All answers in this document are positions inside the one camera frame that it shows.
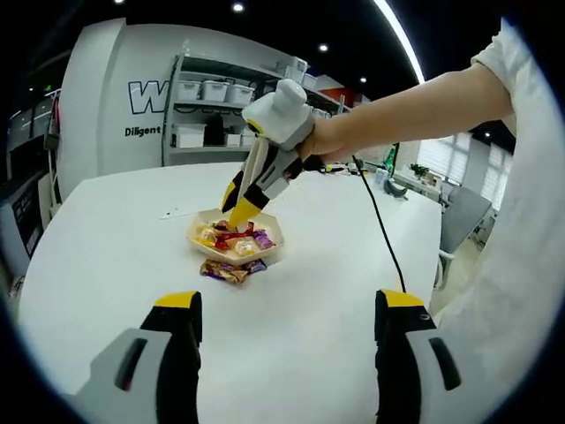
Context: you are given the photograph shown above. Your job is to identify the brown food packet purple label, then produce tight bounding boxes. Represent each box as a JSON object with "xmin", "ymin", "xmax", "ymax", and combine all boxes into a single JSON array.
[{"xmin": 252, "ymin": 229, "xmax": 277, "ymax": 251}]

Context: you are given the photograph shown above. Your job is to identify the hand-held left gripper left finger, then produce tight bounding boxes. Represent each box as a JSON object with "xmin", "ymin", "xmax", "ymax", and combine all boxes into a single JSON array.
[{"xmin": 72, "ymin": 290, "xmax": 204, "ymax": 424}]

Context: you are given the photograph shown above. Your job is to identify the yellow clear food packet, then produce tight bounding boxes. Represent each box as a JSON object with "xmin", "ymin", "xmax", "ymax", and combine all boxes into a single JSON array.
[
  {"xmin": 190, "ymin": 224, "xmax": 218, "ymax": 248},
  {"xmin": 231, "ymin": 238, "xmax": 260, "ymax": 258}
]

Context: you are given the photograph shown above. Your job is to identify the rack with red cables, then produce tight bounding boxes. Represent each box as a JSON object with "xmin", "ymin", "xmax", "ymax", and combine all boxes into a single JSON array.
[{"xmin": 43, "ymin": 90, "xmax": 63, "ymax": 154}]

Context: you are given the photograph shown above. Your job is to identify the white window blinds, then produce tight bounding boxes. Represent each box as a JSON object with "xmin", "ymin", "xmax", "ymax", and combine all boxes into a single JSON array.
[{"xmin": 417, "ymin": 131, "xmax": 516, "ymax": 208}]

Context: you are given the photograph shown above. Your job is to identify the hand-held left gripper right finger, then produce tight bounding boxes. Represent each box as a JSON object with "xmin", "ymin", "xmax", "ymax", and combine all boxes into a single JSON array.
[{"xmin": 373, "ymin": 289, "xmax": 502, "ymax": 424}]

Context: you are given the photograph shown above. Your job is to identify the row of white storage bins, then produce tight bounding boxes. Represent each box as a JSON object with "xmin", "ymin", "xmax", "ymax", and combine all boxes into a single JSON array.
[{"xmin": 176, "ymin": 57, "xmax": 341, "ymax": 120}]

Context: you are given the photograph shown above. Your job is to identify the person in white shirt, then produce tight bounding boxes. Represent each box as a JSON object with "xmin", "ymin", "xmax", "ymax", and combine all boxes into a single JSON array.
[{"xmin": 436, "ymin": 17, "xmax": 560, "ymax": 390}]

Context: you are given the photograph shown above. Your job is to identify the white flat strip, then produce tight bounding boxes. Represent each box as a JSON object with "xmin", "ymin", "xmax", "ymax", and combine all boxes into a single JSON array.
[{"xmin": 158, "ymin": 207, "xmax": 200, "ymax": 221}]

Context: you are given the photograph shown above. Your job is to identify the long ceiling light strip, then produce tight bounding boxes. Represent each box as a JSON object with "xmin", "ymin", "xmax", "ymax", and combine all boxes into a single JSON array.
[{"xmin": 373, "ymin": 0, "xmax": 427, "ymax": 85}]

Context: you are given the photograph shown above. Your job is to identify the small red food packet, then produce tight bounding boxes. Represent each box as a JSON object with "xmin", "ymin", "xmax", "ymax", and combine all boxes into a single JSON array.
[{"xmin": 214, "ymin": 231, "xmax": 242, "ymax": 252}]

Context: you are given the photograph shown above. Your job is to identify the black bag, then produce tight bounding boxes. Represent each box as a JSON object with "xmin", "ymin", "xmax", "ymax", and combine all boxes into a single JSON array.
[{"xmin": 205, "ymin": 113, "xmax": 226, "ymax": 147}]

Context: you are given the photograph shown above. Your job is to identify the grey office chair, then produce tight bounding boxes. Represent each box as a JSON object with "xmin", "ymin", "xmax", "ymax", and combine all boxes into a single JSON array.
[{"xmin": 434, "ymin": 185, "xmax": 493, "ymax": 291}]

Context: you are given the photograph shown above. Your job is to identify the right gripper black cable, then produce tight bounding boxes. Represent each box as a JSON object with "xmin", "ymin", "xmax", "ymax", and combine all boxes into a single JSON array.
[{"xmin": 350, "ymin": 154, "xmax": 408, "ymax": 293}]

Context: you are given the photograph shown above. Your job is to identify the grey metal shelf rack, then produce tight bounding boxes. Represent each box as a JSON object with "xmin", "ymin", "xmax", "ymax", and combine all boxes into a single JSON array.
[{"xmin": 162, "ymin": 39, "xmax": 354, "ymax": 167}]

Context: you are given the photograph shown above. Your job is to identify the large white box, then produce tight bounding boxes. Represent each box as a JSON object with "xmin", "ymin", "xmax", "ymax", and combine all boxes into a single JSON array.
[{"xmin": 170, "ymin": 122, "xmax": 207, "ymax": 149}]

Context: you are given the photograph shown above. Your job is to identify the beige hexagonal container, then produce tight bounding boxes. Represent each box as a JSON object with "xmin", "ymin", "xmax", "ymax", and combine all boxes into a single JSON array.
[{"xmin": 185, "ymin": 208, "xmax": 286, "ymax": 267}]

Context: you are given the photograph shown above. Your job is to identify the round ceiling spotlights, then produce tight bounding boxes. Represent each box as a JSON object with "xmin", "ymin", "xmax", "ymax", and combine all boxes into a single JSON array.
[{"xmin": 113, "ymin": 0, "xmax": 368, "ymax": 85}]

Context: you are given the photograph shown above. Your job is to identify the person's right hand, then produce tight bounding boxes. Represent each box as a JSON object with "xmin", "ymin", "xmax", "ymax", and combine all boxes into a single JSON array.
[{"xmin": 298, "ymin": 115, "xmax": 354, "ymax": 173}]

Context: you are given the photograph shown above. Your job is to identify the gold purple food packet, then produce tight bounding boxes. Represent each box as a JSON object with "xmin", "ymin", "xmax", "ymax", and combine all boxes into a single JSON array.
[{"xmin": 199, "ymin": 258, "xmax": 249, "ymax": 287}]

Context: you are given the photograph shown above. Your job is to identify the white food tongs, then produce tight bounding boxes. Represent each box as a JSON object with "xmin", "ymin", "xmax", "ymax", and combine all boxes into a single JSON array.
[{"xmin": 229, "ymin": 136, "xmax": 273, "ymax": 233}]

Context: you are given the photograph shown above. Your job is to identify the black equipment cabinet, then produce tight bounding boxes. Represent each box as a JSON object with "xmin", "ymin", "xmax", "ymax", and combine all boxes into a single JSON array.
[{"xmin": 0, "ymin": 171, "xmax": 54, "ymax": 270}]

